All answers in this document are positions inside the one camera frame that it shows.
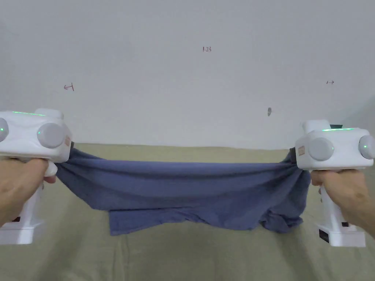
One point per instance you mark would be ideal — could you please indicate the dark blue shirt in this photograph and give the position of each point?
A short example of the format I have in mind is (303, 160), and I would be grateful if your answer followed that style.
(181, 187)

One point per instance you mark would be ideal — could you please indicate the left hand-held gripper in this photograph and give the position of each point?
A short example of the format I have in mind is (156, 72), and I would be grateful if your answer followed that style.
(27, 137)

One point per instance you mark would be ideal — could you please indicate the person's right hand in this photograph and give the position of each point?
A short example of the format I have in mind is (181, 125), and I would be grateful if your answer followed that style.
(345, 193)

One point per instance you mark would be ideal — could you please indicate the bed with beige sheet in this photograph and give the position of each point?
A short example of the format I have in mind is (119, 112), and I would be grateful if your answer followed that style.
(187, 254)

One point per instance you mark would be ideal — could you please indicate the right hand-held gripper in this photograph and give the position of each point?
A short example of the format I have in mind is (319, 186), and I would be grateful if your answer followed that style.
(328, 149)

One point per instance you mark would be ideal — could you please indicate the person's left hand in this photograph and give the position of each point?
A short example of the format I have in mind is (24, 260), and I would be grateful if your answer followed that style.
(19, 187)

